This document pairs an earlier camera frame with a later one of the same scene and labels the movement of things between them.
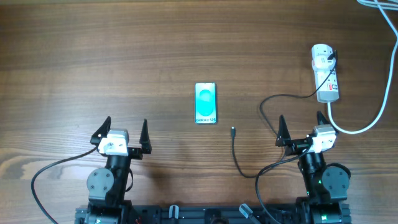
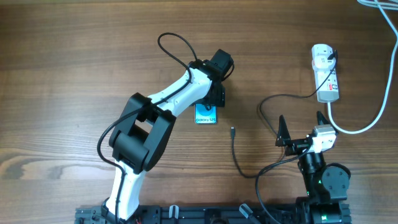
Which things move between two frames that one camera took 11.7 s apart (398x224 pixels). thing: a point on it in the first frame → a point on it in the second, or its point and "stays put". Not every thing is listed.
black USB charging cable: x=278 y=137 stays put
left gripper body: x=134 y=153 → x=217 y=99
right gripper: x=296 y=145 stays put
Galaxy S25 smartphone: x=205 y=103 stays put
